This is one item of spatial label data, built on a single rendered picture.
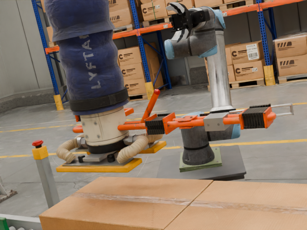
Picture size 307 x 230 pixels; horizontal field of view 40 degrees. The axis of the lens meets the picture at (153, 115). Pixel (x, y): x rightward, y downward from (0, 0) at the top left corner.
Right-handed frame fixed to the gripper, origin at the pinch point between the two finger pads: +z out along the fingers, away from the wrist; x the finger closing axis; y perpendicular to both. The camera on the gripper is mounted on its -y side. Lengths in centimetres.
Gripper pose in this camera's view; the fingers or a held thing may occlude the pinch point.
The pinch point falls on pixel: (175, 22)
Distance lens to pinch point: 165.3
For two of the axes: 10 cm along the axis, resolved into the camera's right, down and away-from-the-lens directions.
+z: -4.9, 2.7, -8.3
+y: -8.5, 0.7, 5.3
